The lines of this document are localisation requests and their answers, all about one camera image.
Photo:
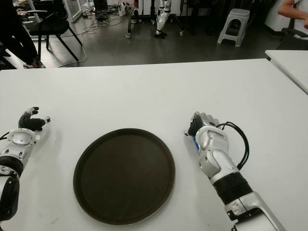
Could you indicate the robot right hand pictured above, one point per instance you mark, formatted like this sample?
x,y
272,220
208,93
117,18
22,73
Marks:
x,y
204,120

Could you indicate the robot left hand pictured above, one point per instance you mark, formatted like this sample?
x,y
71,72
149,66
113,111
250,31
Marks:
x,y
30,122

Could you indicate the blue Oreo cookie pack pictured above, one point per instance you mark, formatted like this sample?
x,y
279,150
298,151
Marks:
x,y
196,144

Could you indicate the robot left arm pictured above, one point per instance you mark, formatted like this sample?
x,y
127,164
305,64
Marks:
x,y
13,154

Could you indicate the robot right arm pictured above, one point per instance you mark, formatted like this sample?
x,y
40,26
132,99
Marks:
x,y
221,163

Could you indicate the person in black clothes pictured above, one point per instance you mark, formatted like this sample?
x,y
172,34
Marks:
x,y
16,31

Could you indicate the round dark brown tray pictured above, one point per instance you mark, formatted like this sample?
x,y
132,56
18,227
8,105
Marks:
x,y
124,176

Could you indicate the white plastic stool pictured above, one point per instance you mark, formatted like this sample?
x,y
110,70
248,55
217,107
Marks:
x,y
234,26

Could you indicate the black chair with grey armrests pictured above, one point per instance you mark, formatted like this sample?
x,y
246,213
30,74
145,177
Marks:
x,y
54,25

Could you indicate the white humanoid robot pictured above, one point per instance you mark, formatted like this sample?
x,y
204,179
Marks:
x,y
160,18

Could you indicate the black padded chair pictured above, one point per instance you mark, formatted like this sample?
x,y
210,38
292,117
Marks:
x,y
292,38

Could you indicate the white framed panel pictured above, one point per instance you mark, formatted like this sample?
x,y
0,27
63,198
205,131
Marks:
x,y
73,10

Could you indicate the white bag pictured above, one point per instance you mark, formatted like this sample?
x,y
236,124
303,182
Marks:
x,y
124,8

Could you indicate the person in white shirt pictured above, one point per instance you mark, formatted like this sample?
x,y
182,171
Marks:
x,y
292,10

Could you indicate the black wheeled metal frame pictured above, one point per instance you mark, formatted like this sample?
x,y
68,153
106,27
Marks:
x,y
128,21

